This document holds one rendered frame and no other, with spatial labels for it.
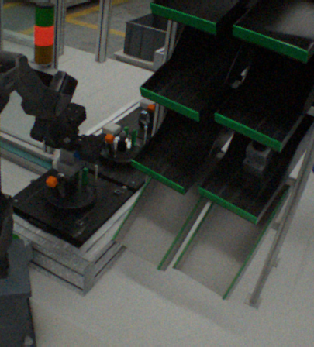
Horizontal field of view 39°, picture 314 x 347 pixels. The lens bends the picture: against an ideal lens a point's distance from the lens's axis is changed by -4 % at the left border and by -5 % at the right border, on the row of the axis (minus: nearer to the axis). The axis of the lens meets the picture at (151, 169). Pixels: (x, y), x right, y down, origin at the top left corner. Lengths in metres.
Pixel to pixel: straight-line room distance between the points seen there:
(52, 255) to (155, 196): 0.27
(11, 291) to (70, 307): 0.26
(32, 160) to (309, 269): 0.86
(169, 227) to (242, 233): 0.16
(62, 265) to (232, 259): 0.39
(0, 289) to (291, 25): 0.69
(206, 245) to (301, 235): 0.49
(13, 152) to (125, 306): 0.60
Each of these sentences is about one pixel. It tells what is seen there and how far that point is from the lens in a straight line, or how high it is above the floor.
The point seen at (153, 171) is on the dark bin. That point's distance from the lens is 0.90.
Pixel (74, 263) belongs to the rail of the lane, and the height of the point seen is 0.96.
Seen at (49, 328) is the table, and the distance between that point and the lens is 1.05.
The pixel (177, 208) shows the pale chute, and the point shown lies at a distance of 1.02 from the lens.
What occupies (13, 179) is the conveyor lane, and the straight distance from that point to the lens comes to 1.36.
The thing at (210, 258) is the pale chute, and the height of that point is 1.03.
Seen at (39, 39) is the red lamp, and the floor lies 1.33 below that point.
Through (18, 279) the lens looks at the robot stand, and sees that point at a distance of 0.88.
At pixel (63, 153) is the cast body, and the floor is 1.11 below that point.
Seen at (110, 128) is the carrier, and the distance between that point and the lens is 1.47.
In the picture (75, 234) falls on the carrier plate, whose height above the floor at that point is 0.97.
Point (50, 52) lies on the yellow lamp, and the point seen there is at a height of 1.29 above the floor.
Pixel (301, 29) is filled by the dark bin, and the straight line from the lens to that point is 0.78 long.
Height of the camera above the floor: 1.72
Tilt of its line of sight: 34 degrees down
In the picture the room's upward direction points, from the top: 9 degrees clockwise
